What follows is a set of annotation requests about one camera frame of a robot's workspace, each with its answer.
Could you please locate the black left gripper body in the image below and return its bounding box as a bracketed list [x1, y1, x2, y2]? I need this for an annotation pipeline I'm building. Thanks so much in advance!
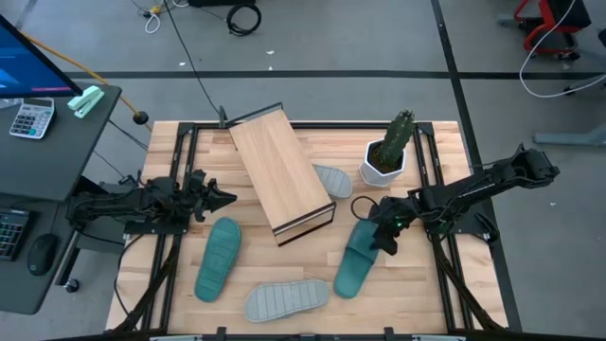
[182, 169, 219, 224]

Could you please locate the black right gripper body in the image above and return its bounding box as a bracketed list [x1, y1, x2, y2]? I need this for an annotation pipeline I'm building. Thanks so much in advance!
[371, 197, 418, 233]

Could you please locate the green rubber slide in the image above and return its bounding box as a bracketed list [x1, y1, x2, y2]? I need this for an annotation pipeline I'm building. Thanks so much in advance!
[193, 216, 242, 303]
[332, 218, 381, 300]

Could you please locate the wooden shelf with black frame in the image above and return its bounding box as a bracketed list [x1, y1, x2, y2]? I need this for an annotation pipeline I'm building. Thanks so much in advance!
[218, 101, 338, 247]

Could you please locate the grey rubber slide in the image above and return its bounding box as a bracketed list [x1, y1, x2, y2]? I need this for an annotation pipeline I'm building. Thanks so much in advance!
[312, 163, 354, 200]
[242, 278, 330, 324]

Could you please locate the white plant pot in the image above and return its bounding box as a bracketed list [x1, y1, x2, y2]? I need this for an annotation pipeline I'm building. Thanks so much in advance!
[358, 138, 408, 188]

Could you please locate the green cactus plant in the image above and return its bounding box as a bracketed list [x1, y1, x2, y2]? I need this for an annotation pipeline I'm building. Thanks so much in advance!
[376, 109, 417, 170]

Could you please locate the mint green stapler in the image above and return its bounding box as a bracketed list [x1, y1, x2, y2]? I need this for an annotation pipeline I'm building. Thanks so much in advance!
[66, 84, 106, 119]

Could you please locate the black desk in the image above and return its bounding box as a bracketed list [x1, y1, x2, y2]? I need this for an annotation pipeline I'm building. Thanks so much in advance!
[0, 82, 123, 316]

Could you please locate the black computer mouse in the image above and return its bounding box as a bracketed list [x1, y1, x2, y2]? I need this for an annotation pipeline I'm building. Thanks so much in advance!
[27, 232, 61, 278]

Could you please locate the grey desk calculator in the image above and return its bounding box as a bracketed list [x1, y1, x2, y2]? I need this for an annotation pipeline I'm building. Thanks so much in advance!
[9, 97, 57, 141]

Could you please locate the black keyboard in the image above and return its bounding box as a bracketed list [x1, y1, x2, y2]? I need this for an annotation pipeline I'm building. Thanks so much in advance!
[0, 207, 32, 262]

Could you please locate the grey table foot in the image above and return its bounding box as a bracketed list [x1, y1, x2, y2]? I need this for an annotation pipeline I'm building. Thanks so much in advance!
[532, 126, 606, 147]

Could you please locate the black box on floor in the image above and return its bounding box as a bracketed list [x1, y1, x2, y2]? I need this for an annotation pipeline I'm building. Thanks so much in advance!
[187, 0, 257, 9]

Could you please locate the computer monitor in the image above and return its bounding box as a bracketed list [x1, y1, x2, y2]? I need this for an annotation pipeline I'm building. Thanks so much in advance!
[0, 13, 84, 99]

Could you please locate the red and black cart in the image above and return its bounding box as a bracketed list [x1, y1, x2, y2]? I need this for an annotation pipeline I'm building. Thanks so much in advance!
[496, 0, 593, 61]

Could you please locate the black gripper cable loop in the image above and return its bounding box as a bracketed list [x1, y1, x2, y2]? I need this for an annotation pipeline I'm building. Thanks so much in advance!
[349, 195, 383, 223]

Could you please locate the black aluminium rig frame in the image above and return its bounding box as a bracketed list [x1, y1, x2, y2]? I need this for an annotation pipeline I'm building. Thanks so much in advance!
[113, 120, 510, 341]

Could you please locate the long black floor cable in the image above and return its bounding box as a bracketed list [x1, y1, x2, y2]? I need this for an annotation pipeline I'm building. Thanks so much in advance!
[162, 0, 224, 120]

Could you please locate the coiled black cable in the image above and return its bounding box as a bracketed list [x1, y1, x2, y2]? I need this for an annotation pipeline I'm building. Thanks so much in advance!
[225, 3, 262, 38]

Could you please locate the short white cable loop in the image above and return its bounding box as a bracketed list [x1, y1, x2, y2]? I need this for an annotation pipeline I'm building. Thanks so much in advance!
[143, 9, 162, 35]

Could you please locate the thick yellow cable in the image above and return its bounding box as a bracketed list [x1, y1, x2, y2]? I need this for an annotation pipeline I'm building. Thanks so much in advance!
[18, 30, 153, 133]

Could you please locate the long white floor cable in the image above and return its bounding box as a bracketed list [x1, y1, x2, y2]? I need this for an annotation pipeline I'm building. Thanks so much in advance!
[519, 0, 606, 99]

